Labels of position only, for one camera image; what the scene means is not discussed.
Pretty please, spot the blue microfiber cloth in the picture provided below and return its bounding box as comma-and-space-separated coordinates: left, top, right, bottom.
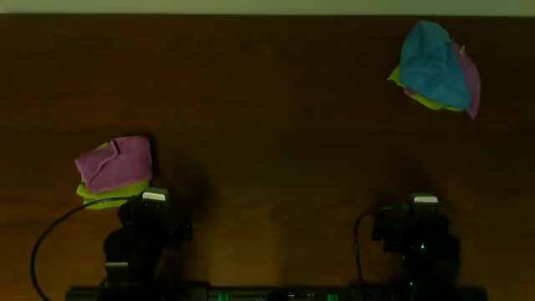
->
398, 20, 471, 111

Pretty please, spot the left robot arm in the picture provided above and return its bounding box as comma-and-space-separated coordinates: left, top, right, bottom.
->
97, 196, 192, 301

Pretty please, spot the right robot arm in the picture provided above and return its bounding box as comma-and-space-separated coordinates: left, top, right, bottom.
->
372, 203, 461, 300

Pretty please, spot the purple folded cloth left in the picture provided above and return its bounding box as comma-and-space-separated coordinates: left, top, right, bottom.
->
74, 135, 153, 193

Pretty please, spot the green folded cloth left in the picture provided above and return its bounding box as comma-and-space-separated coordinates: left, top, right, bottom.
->
75, 141, 151, 211

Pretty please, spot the green cloth right pile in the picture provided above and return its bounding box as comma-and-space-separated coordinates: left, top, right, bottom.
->
388, 65, 461, 112

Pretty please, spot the purple cloth right pile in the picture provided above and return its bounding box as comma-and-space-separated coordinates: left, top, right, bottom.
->
403, 41, 482, 120

